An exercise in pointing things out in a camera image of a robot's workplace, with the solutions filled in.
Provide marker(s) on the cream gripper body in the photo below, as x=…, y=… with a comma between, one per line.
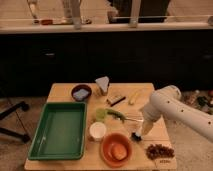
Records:
x=146, y=127

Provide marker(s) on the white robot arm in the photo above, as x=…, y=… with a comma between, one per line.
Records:
x=167, y=101

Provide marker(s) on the green plastic tray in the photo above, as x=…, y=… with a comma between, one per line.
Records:
x=60, y=133

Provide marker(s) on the bunch of dark grapes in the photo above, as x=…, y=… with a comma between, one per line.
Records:
x=155, y=151

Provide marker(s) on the yellow banana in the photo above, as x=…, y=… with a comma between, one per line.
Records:
x=134, y=97

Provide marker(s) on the orange bowl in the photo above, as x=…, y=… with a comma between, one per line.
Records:
x=106, y=149

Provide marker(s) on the orange food piece in bowl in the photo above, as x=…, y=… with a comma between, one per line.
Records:
x=119, y=152

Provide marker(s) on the white cup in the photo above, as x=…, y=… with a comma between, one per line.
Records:
x=97, y=131

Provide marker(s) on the grey wedge block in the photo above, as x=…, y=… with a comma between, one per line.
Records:
x=103, y=84

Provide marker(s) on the dark maroon bowl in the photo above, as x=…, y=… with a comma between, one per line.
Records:
x=81, y=86

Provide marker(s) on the small red dish on counter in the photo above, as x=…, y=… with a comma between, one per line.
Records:
x=46, y=22

